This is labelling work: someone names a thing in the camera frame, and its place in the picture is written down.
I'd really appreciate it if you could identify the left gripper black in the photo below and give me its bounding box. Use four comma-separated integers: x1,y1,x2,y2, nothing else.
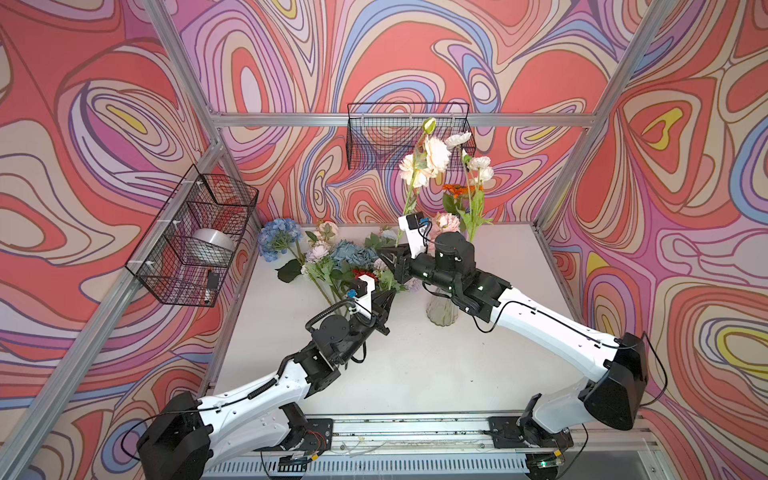
333,288,395,369

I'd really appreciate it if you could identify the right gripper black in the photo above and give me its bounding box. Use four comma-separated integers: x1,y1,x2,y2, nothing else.
375,242,458,293

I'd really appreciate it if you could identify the cream white flower spray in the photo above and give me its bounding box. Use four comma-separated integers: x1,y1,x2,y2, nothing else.
398,117,495,215

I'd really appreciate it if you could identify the pink peony flower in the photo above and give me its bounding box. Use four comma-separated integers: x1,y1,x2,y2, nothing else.
433,212,461,233

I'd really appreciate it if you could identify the blue hydrangea flower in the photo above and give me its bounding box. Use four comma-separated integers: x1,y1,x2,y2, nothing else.
258,218,302,262

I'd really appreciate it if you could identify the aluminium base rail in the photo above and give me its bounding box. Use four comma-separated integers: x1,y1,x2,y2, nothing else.
201,412,676,479

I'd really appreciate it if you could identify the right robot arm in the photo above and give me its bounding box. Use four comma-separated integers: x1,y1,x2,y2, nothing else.
380,226,648,448

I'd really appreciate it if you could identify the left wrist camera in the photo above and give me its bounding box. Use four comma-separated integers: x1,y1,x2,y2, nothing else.
347,277,375,320

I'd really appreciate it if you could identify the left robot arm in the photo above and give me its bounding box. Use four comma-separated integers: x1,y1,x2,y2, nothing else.
136,293,394,479

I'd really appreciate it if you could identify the black wire basket back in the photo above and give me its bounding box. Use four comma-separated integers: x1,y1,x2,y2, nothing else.
346,100,471,171

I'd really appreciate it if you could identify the black wire basket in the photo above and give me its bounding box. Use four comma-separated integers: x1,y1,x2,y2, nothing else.
346,100,471,171
125,166,259,307

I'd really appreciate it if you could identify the black wire basket left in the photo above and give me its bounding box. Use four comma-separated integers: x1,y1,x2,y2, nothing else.
125,166,259,307

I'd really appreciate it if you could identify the clear glass vase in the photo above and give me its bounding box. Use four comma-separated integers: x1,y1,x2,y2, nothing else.
426,289,459,327

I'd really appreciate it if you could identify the red gerbera flower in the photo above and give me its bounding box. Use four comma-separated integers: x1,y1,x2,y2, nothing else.
352,268,378,282

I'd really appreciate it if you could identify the lilac pink hydrangea stem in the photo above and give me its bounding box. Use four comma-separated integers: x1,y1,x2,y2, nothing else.
302,221,340,304

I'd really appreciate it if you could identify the white tape roll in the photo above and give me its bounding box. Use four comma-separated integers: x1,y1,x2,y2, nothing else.
190,228,235,267

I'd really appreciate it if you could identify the orange gerbera flower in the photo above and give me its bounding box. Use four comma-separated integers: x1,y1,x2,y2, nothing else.
443,183,489,241

